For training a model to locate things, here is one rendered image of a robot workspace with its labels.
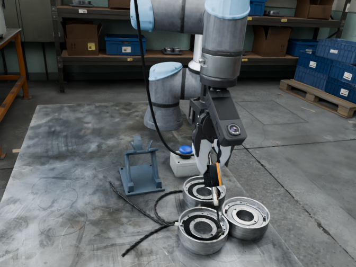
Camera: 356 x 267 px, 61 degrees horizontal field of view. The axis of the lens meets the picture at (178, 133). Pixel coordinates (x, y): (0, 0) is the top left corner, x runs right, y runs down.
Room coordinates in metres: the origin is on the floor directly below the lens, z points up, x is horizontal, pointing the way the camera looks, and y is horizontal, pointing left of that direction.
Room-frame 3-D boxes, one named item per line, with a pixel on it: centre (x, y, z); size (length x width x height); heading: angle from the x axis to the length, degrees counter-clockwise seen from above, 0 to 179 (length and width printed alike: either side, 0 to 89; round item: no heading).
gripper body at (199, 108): (0.58, -0.07, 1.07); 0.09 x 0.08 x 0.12; 20
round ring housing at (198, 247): (0.49, -0.07, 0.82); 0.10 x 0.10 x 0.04
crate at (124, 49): (4.12, 0.79, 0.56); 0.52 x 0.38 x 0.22; 104
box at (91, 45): (3.94, 1.29, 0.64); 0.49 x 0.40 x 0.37; 112
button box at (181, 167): (0.76, -0.02, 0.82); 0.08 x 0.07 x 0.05; 17
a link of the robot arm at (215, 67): (0.57, -0.07, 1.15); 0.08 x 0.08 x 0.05
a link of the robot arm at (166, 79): (1.08, 0.05, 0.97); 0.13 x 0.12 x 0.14; 90
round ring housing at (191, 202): (0.61, -0.07, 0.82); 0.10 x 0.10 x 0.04
